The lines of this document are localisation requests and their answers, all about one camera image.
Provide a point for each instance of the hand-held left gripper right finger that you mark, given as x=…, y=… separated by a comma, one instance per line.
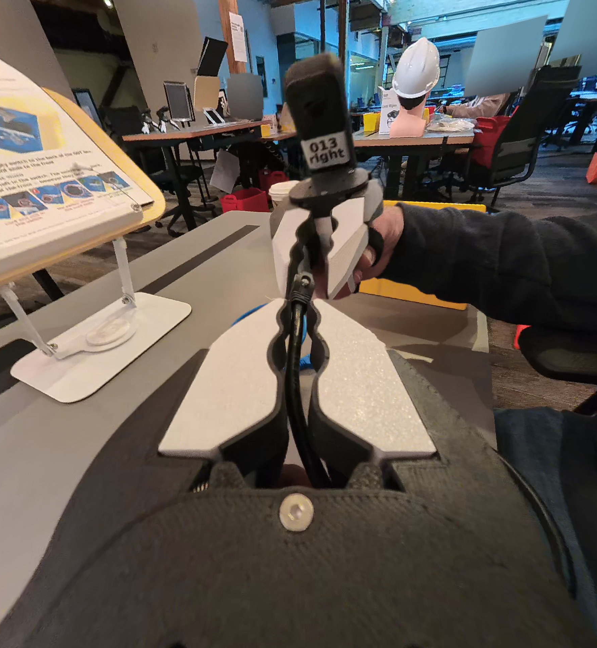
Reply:
x=369, y=400

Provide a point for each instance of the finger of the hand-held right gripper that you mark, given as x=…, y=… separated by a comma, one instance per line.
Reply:
x=283, y=243
x=346, y=243

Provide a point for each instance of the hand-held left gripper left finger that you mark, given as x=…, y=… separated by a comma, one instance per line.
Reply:
x=227, y=395

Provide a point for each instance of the large yellow bin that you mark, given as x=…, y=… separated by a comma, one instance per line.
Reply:
x=420, y=296

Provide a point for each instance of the person's right forearm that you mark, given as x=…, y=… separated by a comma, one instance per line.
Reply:
x=506, y=263

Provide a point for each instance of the person's right hand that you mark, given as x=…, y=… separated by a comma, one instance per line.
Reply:
x=392, y=228

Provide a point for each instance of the paper coffee cup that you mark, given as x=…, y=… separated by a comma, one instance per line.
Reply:
x=282, y=195

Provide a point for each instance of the red plastic crate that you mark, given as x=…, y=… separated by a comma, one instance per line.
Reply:
x=245, y=201
x=273, y=179

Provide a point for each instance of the pink mannequin head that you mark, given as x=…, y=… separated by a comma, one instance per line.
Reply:
x=407, y=121

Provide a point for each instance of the wooden top desk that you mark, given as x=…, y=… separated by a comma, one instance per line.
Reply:
x=192, y=130
x=415, y=139

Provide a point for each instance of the white hard hat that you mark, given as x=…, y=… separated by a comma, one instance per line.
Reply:
x=415, y=66

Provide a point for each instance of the tablet on stand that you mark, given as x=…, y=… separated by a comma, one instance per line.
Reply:
x=179, y=101

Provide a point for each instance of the orange red floor bag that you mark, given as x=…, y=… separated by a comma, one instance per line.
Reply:
x=520, y=336

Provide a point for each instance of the black office chair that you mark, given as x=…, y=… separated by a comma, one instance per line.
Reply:
x=526, y=131

